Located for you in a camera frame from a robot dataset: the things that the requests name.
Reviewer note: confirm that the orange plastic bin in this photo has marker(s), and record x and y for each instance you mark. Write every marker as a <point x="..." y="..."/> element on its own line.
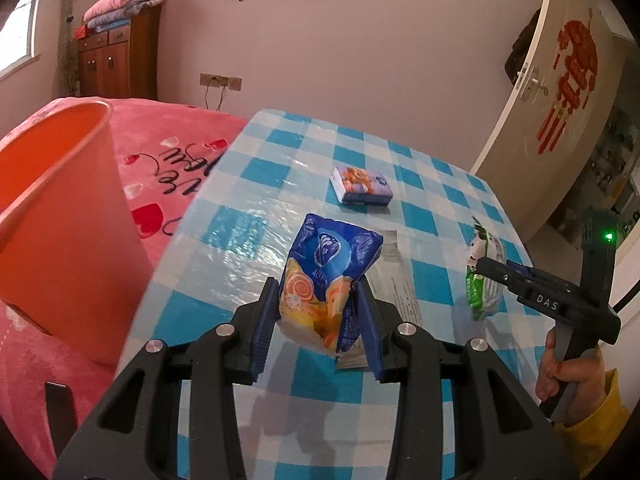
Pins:
<point x="65" y="240"/>

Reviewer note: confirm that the red paper door decoration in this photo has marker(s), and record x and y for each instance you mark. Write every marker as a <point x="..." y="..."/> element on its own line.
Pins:
<point x="575" y="60"/>

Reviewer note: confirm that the small red box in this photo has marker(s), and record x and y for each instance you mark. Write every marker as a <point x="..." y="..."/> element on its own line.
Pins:
<point x="80" y="32"/>

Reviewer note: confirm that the green white packet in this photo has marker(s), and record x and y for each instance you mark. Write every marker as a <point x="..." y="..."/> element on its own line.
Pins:
<point x="480" y="295"/>

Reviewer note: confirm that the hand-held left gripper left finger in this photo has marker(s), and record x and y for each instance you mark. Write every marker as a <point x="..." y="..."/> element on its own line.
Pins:
<point x="262" y="330"/>

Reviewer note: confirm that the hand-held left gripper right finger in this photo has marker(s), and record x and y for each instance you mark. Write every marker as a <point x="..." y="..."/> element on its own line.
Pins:
<point x="372" y="330"/>

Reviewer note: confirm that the window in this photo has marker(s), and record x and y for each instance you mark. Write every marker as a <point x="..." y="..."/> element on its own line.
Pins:
<point x="17" y="30"/>

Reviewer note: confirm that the blue white checkered tablecloth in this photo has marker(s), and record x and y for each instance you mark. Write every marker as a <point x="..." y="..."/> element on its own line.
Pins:
<point x="280" y="170"/>

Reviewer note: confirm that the grey curtain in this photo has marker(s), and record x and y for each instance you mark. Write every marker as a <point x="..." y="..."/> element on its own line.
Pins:
<point x="67" y="55"/>

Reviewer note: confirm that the pink heart print bedspread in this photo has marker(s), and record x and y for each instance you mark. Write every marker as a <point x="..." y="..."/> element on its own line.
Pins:
<point x="175" y="130"/>

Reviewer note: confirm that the person's right hand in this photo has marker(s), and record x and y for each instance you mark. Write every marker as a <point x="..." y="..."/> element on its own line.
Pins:
<point x="582" y="385"/>

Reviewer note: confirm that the beige wall socket strip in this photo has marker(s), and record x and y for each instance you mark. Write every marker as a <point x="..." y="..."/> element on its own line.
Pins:
<point x="220" y="81"/>

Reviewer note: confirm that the brown wooden cabinet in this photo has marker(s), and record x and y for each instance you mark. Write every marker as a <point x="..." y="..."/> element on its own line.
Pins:
<point x="120" y="65"/>

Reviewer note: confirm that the folded pink floral blanket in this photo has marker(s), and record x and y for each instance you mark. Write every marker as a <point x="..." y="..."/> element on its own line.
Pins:
<point x="125" y="0"/>

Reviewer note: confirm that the black rectangular object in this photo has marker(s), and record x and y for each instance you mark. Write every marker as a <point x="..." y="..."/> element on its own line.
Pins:
<point x="59" y="410"/>

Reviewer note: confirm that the purple tissue pack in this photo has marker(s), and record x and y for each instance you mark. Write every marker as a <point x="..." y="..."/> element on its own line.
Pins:
<point x="360" y="185"/>

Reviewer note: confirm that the blue orange snack packet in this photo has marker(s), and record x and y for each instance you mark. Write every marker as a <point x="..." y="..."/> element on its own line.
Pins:
<point x="325" y="270"/>

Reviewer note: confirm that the grey printed packet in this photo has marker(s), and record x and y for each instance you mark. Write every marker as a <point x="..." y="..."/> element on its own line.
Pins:
<point x="400" y="285"/>

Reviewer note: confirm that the person's right forearm yellow sleeve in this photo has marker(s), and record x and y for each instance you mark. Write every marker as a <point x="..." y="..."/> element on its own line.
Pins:
<point x="600" y="435"/>

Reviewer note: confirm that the folded blue cloth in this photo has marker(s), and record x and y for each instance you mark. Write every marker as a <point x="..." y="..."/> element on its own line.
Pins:
<point x="107" y="23"/>

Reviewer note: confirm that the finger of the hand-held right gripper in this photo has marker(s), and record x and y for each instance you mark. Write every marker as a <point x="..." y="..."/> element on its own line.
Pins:
<point x="517" y="266"/>
<point x="500" y="272"/>

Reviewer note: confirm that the dark hanging bag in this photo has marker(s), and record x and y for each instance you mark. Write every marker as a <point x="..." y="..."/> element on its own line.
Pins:
<point x="520" y="55"/>

